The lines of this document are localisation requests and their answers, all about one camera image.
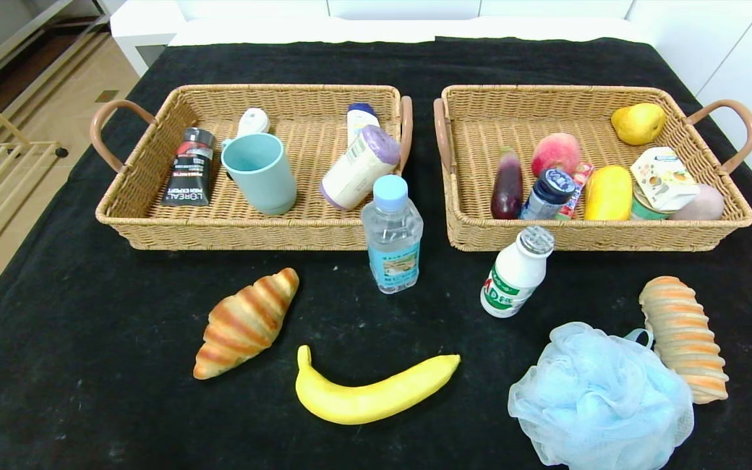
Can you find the white bottle blue cap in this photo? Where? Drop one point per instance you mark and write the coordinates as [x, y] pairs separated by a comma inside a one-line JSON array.
[[360, 124]]

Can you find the yellow toy pear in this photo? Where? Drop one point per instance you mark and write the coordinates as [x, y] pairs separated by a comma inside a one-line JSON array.
[[638, 124]]

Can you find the white chewing gum pouch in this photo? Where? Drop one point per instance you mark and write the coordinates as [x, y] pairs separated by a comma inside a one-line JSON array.
[[663, 179]]

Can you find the striped spiral bread roll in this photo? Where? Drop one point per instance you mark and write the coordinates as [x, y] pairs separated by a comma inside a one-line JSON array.
[[683, 333]]

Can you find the yellow toy banana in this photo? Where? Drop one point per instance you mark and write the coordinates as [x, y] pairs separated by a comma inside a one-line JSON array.
[[363, 401]]

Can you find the black table cloth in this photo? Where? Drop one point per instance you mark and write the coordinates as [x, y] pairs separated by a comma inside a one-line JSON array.
[[376, 65]]

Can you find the yellow toy mango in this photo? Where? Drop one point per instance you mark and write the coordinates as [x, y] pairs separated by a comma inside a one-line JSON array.
[[608, 192]]

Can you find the small white round-top bottle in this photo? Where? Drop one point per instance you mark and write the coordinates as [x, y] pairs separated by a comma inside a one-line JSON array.
[[254, 121]]

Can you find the teal plastic mug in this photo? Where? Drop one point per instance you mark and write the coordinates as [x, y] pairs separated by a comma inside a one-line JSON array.
[[265, 189]]

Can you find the light blue bath pouf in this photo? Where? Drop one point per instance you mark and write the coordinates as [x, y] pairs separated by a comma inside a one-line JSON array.
[[598, 405]]

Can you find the beige oval toy potato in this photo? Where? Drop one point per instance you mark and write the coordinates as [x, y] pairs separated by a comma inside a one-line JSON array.
[[705, 203]]

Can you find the purple toy eggplant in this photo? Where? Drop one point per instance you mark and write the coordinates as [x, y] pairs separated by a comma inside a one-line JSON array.
[[508, 189]]

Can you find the white milk drink bottle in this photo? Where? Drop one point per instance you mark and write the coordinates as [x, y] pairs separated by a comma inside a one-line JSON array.
[[513, 281]]

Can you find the clear water bottle blue cap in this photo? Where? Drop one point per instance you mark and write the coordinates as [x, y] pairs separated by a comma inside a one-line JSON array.
[[392, 241]]

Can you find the pink toy peach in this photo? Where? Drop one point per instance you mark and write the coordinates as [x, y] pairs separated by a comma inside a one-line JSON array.
[[555, 153]]

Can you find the green tin can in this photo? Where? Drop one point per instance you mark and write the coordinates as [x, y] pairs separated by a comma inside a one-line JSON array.
[[643, 210]]

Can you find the dark blue lid bottle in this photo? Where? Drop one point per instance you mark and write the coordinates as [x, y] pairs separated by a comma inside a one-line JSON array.
[[549, 189]]

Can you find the red snack packet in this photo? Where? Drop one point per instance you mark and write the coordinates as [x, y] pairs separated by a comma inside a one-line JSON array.
[[581, 176]]

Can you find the white cupboard doors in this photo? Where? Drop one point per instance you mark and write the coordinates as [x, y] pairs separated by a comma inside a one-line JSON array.
[[741, 52]]

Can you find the toy croissant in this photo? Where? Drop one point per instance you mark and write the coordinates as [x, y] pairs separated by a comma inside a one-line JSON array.
[[245, 323]]

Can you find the wicker basket holding food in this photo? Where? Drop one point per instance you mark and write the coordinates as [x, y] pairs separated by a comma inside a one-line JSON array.
[[480, 150]]

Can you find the wicker basket holding toiletries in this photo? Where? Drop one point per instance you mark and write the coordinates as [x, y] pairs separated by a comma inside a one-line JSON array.
[[311, 150]]

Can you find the beige wooden rolling rack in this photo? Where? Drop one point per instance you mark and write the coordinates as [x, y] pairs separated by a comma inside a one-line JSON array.
[[17, 147]]

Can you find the black L'Oreal tube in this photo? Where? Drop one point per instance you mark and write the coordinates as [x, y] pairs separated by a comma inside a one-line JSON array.
[[188, 170]]

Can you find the white bottle purple cap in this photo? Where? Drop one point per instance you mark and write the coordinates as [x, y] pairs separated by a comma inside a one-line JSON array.
[[353, 173]]

